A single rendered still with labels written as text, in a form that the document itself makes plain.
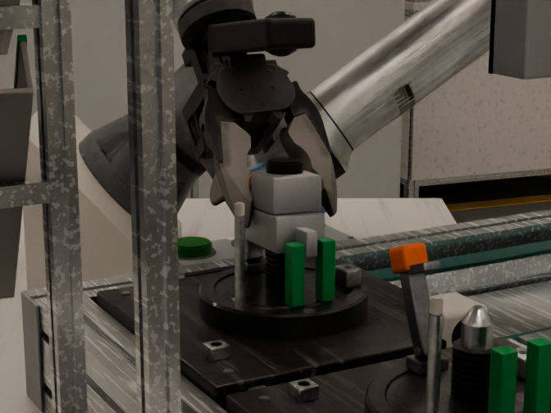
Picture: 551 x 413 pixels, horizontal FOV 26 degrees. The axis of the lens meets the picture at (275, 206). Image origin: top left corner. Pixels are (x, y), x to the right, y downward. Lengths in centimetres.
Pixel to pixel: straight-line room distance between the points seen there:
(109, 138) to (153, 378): 79
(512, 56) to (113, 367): 38
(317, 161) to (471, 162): 409
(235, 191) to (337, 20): 323
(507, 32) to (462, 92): 409
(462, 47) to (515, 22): 46
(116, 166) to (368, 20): 286
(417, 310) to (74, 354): 25
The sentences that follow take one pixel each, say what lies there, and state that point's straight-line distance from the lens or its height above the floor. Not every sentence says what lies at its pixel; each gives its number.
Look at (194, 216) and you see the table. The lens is 172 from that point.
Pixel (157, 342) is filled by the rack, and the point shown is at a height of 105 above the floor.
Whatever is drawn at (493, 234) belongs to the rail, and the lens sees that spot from 128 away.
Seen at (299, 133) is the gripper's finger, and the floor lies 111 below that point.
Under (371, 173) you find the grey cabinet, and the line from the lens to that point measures 433.
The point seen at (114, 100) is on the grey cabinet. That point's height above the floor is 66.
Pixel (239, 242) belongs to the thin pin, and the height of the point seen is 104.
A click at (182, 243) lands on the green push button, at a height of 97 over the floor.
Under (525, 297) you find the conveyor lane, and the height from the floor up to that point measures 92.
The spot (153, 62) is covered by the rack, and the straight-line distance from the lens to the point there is 66.
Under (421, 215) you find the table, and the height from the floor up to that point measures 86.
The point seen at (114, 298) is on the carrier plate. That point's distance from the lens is 103.
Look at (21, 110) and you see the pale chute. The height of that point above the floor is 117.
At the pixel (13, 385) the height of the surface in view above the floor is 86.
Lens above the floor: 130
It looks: 14 degrees down
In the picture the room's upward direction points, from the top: straight up
